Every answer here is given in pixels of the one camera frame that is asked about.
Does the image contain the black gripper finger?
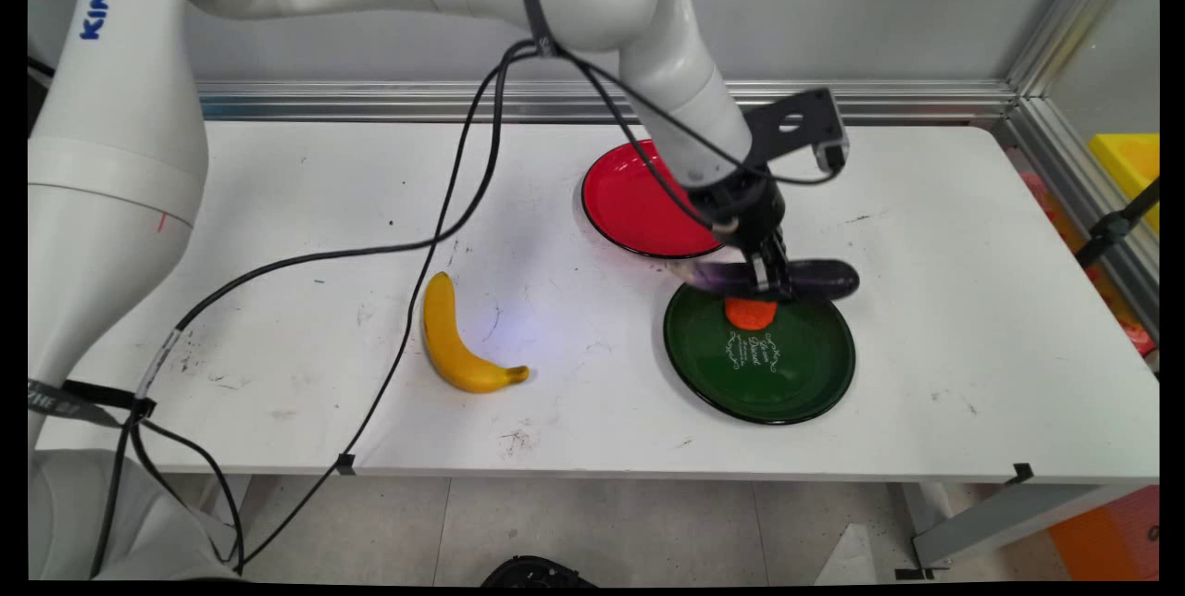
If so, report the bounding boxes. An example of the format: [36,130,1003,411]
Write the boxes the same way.
[746,244,775,293]
[767,235,795,303]

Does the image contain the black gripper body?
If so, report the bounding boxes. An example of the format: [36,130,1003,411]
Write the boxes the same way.
[690,166,786,255]

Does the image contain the purple toy eggplant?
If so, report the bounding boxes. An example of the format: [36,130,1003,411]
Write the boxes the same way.
[668,258,860,304]

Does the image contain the yellow banana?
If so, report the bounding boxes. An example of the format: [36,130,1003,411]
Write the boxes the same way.
[423,272,530,394]

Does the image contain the orange toy food piece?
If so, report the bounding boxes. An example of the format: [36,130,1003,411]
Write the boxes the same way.
[725,297,779,331]

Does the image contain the green round plate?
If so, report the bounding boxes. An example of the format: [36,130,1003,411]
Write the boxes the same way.
[663,281,856,426]

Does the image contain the red round plate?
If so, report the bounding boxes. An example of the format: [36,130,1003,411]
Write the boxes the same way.
[581,140,730,260]

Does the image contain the grey table leg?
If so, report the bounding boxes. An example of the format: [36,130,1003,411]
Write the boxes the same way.
[893,482,1116,580]

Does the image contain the black stand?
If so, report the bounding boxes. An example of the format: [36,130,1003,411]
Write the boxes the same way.
[1074,178,1160,269]

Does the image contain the yellow plastic bin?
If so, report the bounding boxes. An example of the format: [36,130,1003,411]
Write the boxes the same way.
[1088,133,1160,236]

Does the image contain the black object on floor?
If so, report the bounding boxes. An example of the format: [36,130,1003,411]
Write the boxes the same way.
[481,555,599,589]

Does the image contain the orange box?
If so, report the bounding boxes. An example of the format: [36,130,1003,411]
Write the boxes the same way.
[1046,485,1160,581]

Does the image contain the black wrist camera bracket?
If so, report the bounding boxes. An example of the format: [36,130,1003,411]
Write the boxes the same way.
[741,87,848,173]

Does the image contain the short aluminium frame rail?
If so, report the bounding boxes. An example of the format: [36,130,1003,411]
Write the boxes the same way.
[995,96,1160,338]

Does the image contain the thin black cable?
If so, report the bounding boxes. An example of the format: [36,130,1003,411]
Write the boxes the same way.
[231,45,845,574]

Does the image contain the aluminium frame post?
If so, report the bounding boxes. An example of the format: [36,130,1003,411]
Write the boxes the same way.
[1004,0,1155,99]

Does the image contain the long aluminium frame rail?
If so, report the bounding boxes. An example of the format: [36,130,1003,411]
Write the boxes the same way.
[196,81,1019,126]

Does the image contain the thick black cable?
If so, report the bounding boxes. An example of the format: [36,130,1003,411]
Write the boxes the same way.
[91,39,556,578]

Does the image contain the black printed strap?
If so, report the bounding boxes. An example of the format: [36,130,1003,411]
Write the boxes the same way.
[28,379,156,426]

